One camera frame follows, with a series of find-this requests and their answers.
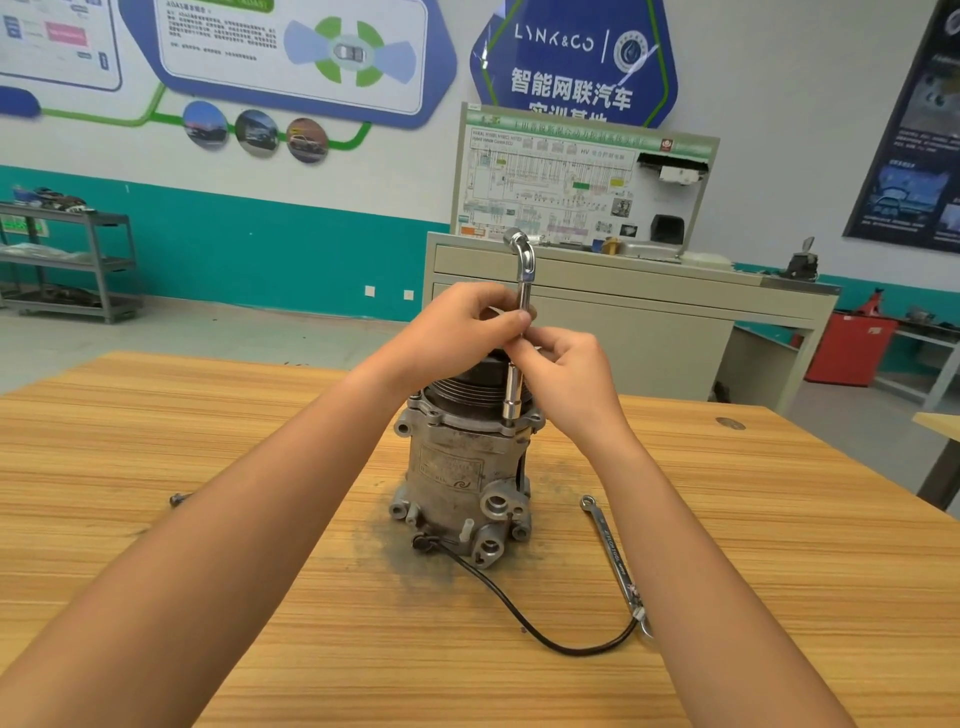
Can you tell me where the wooden side table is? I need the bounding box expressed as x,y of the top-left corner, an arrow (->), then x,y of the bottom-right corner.
912,411 -> 960,512

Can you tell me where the blue rounded infographic panel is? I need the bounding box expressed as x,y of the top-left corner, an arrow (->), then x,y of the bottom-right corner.
117,0 -> 459,131

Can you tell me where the person's left forearm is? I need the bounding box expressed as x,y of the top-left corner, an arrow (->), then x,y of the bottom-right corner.
0,360 -> 414,728

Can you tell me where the dark wall poster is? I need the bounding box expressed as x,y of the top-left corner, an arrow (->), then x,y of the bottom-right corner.
843,0 -> 960,254

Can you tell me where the blue hexagon wall sign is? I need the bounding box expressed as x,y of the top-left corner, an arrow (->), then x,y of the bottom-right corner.
468,0 -> 681,129

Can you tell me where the white infographic wall panel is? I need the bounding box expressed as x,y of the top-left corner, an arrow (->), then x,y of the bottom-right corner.
0,0 -> 125,92

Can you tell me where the silver L-shaped socket wrench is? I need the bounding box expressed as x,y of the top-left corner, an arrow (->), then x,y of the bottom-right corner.
499,228 -> 539,429

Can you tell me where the small black device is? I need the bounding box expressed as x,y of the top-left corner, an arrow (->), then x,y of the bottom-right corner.
784,235 -> 822,281

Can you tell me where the white wiring display board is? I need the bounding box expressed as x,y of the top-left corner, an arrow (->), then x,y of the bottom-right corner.
451,102 -> 722,252

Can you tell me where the red cabinet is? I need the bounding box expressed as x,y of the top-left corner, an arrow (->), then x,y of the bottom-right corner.
805,307 -> 899,389

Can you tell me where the grey metal shelf cart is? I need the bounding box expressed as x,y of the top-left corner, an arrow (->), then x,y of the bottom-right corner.
0,187 -> 140,324

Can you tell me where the person's right hand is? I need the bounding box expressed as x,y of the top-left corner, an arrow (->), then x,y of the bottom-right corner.
507,328 -> 635,464

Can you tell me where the person's left hand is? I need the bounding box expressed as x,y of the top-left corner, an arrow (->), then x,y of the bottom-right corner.
367,280 -> 537,404

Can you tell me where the silver combination wrench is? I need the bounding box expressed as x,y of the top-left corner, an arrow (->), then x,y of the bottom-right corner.
579,495 -> 656,642

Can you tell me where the round photo wall decal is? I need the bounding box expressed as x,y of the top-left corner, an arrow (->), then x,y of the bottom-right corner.
181,99 -> 231,150
234,106 -> 282,156
285,115 -> 332,164

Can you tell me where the person's right forearm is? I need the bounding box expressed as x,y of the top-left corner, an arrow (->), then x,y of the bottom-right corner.
588,435 -> 860,728

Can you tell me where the grey metal compressor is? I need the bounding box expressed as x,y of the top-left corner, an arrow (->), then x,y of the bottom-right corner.
387,354 -> 639,659

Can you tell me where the beige workbench cabinet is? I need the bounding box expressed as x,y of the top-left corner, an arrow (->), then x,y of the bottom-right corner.
423,231 -> 842,407

